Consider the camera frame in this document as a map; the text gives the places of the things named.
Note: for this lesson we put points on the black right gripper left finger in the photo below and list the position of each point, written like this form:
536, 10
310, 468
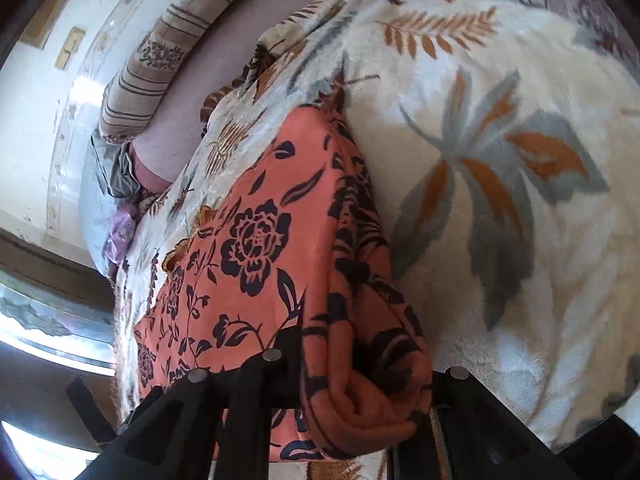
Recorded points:
208, 423

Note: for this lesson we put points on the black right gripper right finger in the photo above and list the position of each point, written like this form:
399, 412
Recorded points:
470, 434

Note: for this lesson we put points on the orange black floral cloth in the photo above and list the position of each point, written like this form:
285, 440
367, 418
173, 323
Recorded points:
297, 242

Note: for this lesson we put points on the purple floral garment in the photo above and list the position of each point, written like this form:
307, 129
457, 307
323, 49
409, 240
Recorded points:
120, 233

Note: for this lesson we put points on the light blue pillow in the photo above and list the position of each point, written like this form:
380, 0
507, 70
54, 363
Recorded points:
95, 211

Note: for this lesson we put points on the grey crumpled garment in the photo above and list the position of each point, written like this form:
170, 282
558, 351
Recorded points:
114, 168

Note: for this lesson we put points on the cream leaf pattern blanket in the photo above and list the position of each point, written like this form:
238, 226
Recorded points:
503, 157

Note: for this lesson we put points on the brown striped bolster pillow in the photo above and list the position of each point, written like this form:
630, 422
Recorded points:
131, 98

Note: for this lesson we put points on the pink bed sheet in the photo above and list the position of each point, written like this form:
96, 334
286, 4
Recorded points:
174, 132

